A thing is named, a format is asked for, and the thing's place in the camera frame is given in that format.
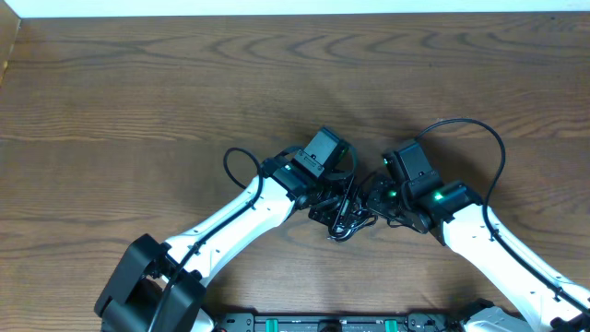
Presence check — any white cable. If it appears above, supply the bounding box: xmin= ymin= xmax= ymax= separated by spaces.
xmin=327 ymin=216 xmax=359 ymax=241

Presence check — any black cable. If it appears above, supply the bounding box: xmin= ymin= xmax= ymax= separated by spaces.
xmin=325 ymin=170 xmax=380 ymax=243

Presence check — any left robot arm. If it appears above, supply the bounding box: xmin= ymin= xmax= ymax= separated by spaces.
xmin=94 ymin=127 xmax=357 ymax=332

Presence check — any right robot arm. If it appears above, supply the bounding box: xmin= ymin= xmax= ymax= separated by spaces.
xmin=367 ymin=140 xmax=589 ymax=331

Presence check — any right camera cable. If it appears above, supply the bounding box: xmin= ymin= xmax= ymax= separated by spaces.
xmin=414 ymin=118 xmax=590 ymax=314

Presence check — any camera cable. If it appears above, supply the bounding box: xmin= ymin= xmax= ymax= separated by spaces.
xmin=414 ymin=118 xmax=590 ymax=314
xmin=147 ymin=147 xmax=266 ymax=332

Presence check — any left camera cable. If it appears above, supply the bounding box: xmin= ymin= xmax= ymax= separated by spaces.
xmin=147 ymin=147 xmax=266 ymax=332

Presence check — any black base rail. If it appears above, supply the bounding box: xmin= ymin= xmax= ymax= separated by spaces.
xmin=211 ymin=312 xmax=545 ymax=332

